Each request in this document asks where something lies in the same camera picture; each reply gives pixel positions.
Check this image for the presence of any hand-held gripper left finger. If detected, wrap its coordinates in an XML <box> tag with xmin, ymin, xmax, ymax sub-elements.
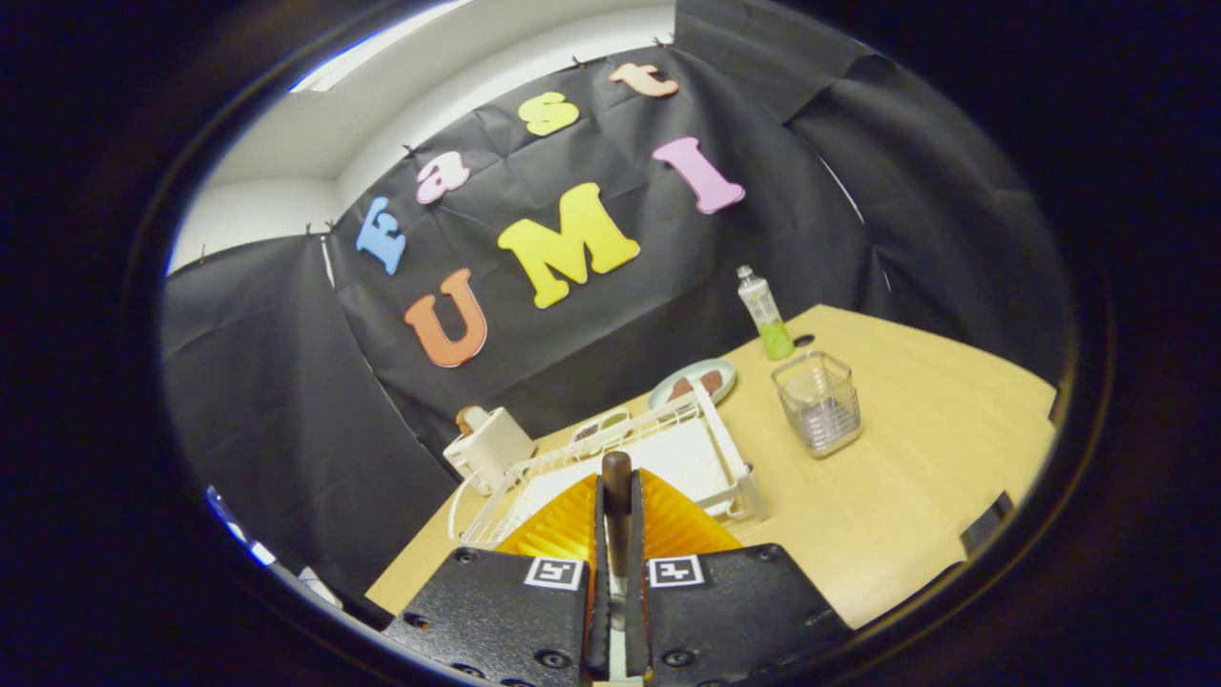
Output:
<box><xmin>382</xmin><ymin>474</ymin><xmax>611</xmax><ymax>687</ymax></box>

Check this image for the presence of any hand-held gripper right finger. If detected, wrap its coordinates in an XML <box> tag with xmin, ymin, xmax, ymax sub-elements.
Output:
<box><xmin>625</xmin><ymin>468</ymin><xmax>853</xmax><ymax>687</ymax></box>

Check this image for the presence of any wooden handle metal spoon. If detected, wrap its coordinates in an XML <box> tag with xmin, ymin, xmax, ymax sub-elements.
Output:
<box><xmin>601</xmin><ymin>451</ymin><xmax>634</xmax><ymax>683</ymax></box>

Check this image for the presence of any white wire dish rack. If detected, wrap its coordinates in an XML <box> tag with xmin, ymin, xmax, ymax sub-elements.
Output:
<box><xmin>448</xmin><ymin>380</ymin><xmax>769</xmax><ymax>550</ymax></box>

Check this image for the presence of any metal wire basket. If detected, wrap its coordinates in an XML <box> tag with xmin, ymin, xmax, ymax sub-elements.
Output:
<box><xmin>771</xmin><ymin>350</ymin><xmax>863</xmax><ymax>460</ymax></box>

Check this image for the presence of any small divided sauce dish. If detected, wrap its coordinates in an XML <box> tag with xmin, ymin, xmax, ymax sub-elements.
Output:
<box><xmin>570</xmin><ymin>407</ymin><xmax>632</xmax><ymax>445</ymax></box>

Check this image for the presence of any pale plate with brown food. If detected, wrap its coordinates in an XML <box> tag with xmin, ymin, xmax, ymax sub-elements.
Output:
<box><xmin>648</xmin><ymin>358</ymin><xmax>738</xmax><ymax>411</ymax></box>

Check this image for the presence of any white toaster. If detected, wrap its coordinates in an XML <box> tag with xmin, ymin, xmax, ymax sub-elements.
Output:
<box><xmin>443</xmin><ymin>410</ymin><xmax>537</xmax><ymax>497</ymax></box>

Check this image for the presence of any green label drink bottle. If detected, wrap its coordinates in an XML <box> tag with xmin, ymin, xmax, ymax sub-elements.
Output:
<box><xmin>735</xmin><ymin>264</ymin><xmax>796</xmax><ymax>362</ymax></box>

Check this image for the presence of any ceiling light panel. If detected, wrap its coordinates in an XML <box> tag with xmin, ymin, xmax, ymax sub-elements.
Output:
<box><xmin>286</xmin><ymin>0</ymin><xmax>478</xmax><ymax>94</ymax></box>

